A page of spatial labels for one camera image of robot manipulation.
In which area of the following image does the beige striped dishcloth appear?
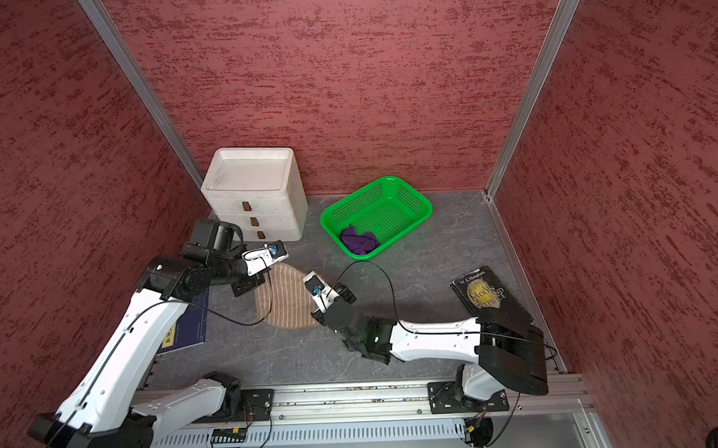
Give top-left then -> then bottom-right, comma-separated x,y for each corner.
255,263 -> 319,330

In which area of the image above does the purple dishcloth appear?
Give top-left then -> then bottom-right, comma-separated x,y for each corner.
339,226 -> 380,256

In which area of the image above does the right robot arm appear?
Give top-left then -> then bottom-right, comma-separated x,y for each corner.
303,274 -> 549,401

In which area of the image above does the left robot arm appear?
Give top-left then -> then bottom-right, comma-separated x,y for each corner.
28,220 -> 288,448

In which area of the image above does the white three-drawer box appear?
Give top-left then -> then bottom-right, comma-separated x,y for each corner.
201,147 -> 308,242

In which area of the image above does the blue book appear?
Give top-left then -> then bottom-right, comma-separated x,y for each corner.
157,291 -> 209,355

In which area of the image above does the black paperback book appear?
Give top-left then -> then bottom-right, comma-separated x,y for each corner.
449,266 -> 533,324

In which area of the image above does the green plastic basket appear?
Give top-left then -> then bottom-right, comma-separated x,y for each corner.
320,176 -> 434,261

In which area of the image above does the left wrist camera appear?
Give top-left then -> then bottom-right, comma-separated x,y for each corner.
241,241 -> 289,277

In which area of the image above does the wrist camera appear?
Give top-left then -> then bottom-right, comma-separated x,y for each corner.
303,272 -> 340,311
241,241 -> 289,277

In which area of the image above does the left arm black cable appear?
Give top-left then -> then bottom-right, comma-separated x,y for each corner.
204,269 -> 275,329

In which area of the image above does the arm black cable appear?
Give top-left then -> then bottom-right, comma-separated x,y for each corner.
329,258 -> 401,334
204,269 -> 275,329

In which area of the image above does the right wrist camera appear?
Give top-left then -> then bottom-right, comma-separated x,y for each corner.
303,272 -> 340,311

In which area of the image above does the aluminium mounting rail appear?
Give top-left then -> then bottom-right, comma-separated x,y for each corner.
125,369 -> 597,434

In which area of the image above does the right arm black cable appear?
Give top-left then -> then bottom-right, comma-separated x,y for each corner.
329,258 -> 401,334

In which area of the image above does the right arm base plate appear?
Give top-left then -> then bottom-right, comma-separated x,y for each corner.
427,381 -> 510,415

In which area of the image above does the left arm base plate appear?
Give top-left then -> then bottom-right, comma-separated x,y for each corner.
193,388 -> 275,424

